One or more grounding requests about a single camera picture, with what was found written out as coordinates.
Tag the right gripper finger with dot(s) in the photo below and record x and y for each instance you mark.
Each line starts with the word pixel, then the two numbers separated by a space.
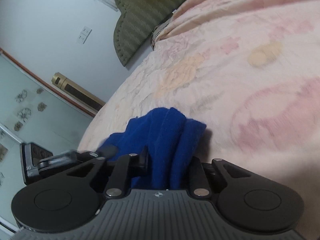
pixel 144 158

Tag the blue beaded sweater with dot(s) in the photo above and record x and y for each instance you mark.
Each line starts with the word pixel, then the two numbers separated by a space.
pixel 171 140

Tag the gold tower fan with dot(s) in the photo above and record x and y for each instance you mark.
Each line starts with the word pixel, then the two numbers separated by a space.
pixel 77 92

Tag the brown striped pillow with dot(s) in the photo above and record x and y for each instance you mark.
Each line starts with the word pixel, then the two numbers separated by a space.
pixel 159 28

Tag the pink floral bed sheet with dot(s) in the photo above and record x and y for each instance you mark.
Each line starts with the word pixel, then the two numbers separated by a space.
pixel 249 70

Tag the olive padded headboard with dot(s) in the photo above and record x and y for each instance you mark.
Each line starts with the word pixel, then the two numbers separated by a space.
pixel 138 18

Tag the white wall socket plate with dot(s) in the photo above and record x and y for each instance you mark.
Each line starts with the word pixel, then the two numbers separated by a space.
pixel 86 30

